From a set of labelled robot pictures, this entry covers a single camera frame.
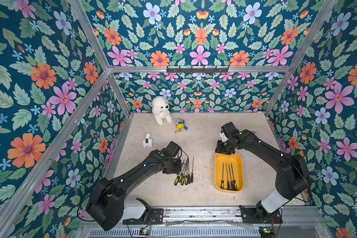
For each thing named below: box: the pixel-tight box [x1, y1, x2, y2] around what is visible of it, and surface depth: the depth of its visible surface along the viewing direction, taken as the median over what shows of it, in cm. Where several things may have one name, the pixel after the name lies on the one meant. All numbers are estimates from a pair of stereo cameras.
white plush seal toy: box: [151, 95, 174, 126], surface depth 106 cm
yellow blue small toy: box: [174, 117, 189, 134], surface depth 110 cm
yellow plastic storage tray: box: [214, 152, 245, 193], surface depth 90 cm
